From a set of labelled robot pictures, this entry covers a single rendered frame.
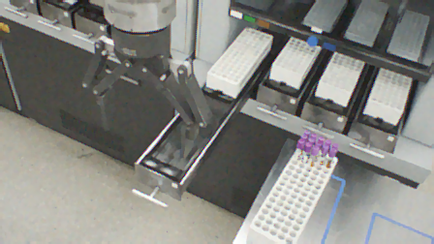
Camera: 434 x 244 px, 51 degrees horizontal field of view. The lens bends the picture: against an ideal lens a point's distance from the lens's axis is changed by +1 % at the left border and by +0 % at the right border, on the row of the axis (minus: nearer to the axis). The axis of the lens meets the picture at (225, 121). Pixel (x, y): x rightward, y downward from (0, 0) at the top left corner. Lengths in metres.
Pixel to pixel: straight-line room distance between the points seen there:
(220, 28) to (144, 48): 0.92
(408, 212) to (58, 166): 1.59
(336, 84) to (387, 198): 0.39
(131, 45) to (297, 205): 0.61
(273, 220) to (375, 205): 0.29
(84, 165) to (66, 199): 0.20
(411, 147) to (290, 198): 0.56
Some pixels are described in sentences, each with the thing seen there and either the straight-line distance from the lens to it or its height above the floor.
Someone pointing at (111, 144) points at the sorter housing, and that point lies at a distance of 2.06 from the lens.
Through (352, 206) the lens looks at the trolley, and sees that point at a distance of 1.15.
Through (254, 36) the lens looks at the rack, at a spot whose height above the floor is 0.86.
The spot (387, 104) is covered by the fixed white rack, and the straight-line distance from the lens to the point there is 1.40.
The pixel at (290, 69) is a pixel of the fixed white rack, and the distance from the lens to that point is 1.41.
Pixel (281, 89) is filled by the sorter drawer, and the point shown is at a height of 0.82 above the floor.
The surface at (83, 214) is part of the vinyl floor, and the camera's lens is 2.07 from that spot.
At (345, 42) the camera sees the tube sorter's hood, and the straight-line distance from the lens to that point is 1.33.
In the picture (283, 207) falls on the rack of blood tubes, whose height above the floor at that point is 0.88.
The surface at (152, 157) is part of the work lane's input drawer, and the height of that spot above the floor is 0.82.
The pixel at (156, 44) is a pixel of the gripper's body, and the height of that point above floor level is 1.37.
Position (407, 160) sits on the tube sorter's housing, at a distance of 1.45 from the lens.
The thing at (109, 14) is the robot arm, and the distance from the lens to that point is 0.56.
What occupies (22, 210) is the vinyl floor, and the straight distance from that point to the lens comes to 2.14.
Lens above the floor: 1.70
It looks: 45 degrees down
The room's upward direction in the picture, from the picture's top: 8 degrees clockwise
